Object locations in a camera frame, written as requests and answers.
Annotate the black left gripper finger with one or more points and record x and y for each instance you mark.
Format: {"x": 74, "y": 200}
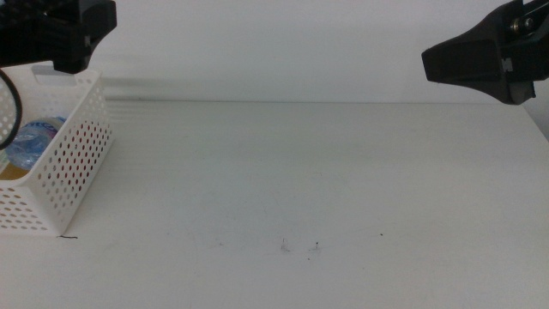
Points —
{"x": 100, "y": 19}

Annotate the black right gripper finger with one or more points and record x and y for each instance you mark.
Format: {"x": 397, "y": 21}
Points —
{"x": 463, "y": 62}

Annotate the clear water bottle blue cap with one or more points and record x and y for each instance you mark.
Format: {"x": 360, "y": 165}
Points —
{"x": 32, "y": 137}

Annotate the yellow tea bottle green label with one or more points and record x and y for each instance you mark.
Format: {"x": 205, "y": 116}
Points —
{"x": 13, "y": 173}

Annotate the white perforated plastic basket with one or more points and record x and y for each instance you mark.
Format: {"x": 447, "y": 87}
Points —
{"x": 64, "y": 189}

